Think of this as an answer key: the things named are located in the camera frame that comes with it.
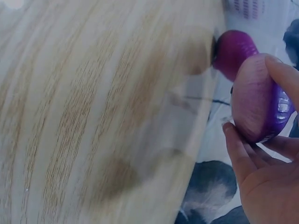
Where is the person's right hand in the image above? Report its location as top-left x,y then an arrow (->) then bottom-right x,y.
223,57 -> 299,224

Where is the white perforated basket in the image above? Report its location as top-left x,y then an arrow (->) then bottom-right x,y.
225,0 -> 267,21

